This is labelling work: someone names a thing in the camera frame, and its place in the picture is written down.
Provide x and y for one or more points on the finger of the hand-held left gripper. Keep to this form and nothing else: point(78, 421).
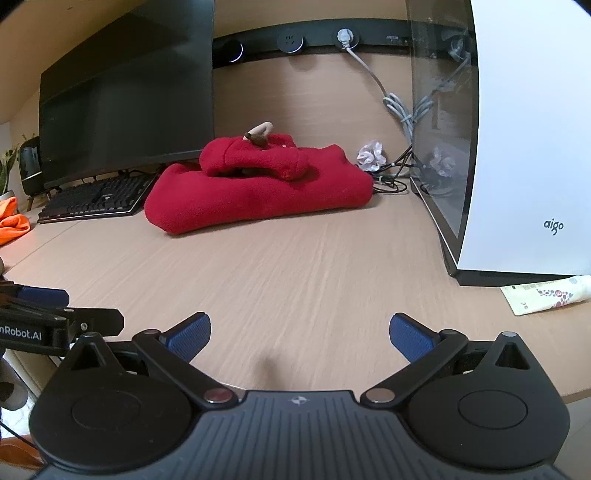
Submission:
point(92, 321)
point(41, 295)

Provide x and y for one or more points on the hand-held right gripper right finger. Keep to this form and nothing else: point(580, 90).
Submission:
point(411, 337)

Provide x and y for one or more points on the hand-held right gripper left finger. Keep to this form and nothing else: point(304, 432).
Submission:
point(189, 334)

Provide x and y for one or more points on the red fleece hooded garment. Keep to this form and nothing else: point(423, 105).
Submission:
point(258, 198)

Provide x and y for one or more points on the orange cloth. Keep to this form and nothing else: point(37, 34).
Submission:
point(14, 226)

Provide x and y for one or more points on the black keyboard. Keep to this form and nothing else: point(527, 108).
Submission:
point(92, 198)

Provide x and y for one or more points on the potted plant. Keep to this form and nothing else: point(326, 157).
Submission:
point(7, 166)

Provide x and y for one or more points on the black round speaker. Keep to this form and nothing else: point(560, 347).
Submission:
point(28, 161)

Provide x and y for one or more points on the white cream tube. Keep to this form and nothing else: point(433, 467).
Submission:
point(540, 295)

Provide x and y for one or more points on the black computer monitor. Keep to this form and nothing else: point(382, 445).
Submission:
point(124, 92)

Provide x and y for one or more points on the white computer case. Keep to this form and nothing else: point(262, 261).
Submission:
point(521, 138)

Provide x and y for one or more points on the round desk socket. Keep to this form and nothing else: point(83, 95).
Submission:
point(228, 50)
point(291, 42)

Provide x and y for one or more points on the black power rail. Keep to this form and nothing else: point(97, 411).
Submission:
point(263, 46)

